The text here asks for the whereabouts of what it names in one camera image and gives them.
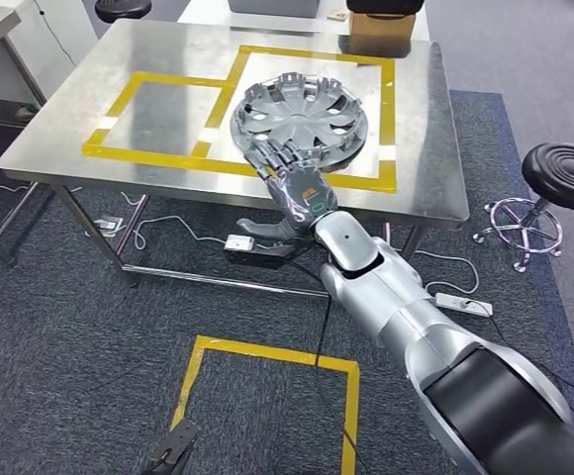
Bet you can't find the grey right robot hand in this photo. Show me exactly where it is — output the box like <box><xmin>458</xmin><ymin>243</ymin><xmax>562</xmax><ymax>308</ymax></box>
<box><xmin>237</xmin><ymin>139</ymin><xmax>339</xmax><ymax>242</ymax></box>

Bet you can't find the black round stool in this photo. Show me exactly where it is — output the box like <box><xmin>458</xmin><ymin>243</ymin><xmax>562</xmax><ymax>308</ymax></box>
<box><xmin>472</xmin><ymin>142</ymin><xmax>574</xmax><ymax>275</ymax></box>
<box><xmin>94</xmin><ymin>0</ymin><xmax>153</xmax><ymax>24</ymax></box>

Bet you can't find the white floor cable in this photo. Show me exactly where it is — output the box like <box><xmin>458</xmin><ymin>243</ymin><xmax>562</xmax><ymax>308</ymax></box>
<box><xmin>118</xmin><ymin>190</ymin><xmax>230</xmax><ymax>252</ymax></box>
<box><xmin>412</xmin><ymin>248</ymin><xmax>481</xmax><ymax>298</ymax></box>

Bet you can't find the black floor cable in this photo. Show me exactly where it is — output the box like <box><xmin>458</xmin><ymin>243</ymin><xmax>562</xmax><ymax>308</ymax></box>
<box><xmin>470</xmin><ymin>300</ymin><xmax>574</xmax><ymax>419</ymax></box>

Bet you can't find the brown cardboard box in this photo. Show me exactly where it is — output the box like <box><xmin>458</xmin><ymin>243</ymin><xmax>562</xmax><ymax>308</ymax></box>
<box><xmin>348</xmin><ymin>11</ymin><xmax>417</xmax><ymax>40</ymax></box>

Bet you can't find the black camera cable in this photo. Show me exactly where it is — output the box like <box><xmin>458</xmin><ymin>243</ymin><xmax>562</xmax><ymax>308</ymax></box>
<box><xmin>286</xmin><ymin>257</ymin><xmax>361</xmax><ymax>475</ymax></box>

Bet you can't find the white power strip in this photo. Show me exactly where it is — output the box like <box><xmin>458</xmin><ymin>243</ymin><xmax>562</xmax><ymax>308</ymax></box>
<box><xmin>93</xmin><ymin>216</ymin><xmax>124</xmax><ymax>239</ymax></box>
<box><xmin>434</xmin><ymin>292</ymin><xmax>494</xmax><ymax>320</ymax></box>

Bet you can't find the thin black desk cable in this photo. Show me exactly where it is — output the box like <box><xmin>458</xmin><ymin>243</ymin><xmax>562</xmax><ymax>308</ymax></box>
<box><xmin>32</xmin><ymin>0</ymin><xmax>78</xmax><ymax>68</ymax></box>

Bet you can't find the black case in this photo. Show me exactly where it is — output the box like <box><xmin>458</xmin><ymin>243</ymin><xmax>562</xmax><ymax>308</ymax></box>
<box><xmin>346</xmin><ymin>0</ymin><xmax>424</xmax><ymax>17</ymax></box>

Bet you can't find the grey box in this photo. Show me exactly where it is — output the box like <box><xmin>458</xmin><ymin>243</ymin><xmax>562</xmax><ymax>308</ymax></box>
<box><xmin>227</xmin><ymin>0</ymin><xmax>321</xmax><ymax>20</ymax></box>

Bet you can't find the steel workbench table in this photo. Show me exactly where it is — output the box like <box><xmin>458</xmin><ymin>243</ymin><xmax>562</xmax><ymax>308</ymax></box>
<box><xmin>0</xmin><ymin>18</ymin><xmax>470</xmax><ymax>291</ymax></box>

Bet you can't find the silver wheel hubcap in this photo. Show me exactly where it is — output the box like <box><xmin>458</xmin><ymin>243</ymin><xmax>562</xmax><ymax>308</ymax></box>
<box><xmin>231</xmin><ymin>71</ymin><xmax>370</xmax><ymax>176</ymax></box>

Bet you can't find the white desk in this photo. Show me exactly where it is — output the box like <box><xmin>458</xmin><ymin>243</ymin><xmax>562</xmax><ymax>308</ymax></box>
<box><xmin>0</xmin><ymin>0</ymin><xmax>99</xmax><ymax>130</ymax></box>

